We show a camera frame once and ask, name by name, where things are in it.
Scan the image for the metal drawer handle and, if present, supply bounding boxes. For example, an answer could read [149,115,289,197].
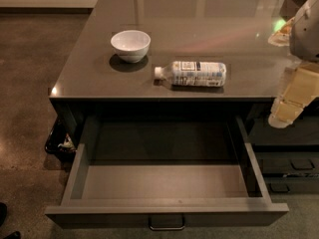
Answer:
[149,215,185,231]

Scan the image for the black shoe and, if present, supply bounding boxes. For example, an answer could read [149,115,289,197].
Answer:
[0,202,22,239]

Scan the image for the white ceramic bowl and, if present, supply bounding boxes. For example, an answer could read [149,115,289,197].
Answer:
[111,30,151,63]

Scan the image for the open grey top drawer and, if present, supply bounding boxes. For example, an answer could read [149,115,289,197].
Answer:
[45,118,289,229]

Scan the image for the dark grey cabinet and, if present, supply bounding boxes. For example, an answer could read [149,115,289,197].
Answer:
[48,0,319,151]

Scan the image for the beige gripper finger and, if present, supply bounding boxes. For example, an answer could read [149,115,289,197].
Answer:
[268,63,319,128]
[268,17,295,47]

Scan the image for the closed lower right drawers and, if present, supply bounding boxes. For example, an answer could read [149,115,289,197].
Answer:
[248,115,319,195]

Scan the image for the black waste bin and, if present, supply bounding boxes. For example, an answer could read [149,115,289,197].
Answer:
[45,118,76,162]

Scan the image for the clear plastic water bottle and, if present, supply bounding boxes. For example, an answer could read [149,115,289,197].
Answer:
[155,61,227,88]

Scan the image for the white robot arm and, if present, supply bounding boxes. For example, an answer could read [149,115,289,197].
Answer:
[268,0,319,128]

